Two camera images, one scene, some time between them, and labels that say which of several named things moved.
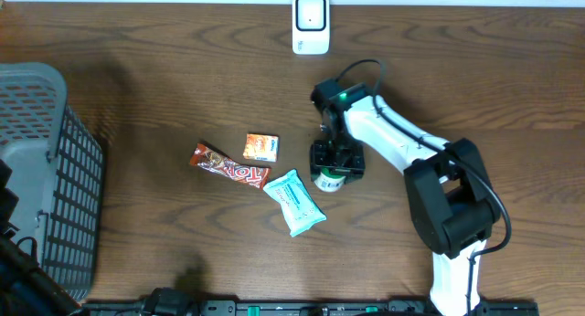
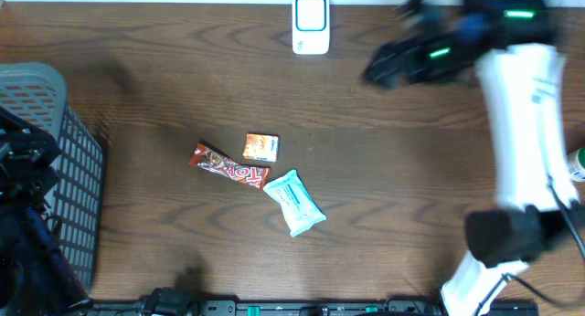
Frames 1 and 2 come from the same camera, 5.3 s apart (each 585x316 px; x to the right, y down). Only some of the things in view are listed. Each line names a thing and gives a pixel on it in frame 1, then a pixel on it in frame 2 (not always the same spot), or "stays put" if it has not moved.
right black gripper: [317, 156] → [398, 52]
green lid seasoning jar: [329, 182] → [576, 163]
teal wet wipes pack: [301, 210] stays put
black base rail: [297, 308] stays put
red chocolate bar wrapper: [209, 159] stays put
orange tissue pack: [260, 146] stays put
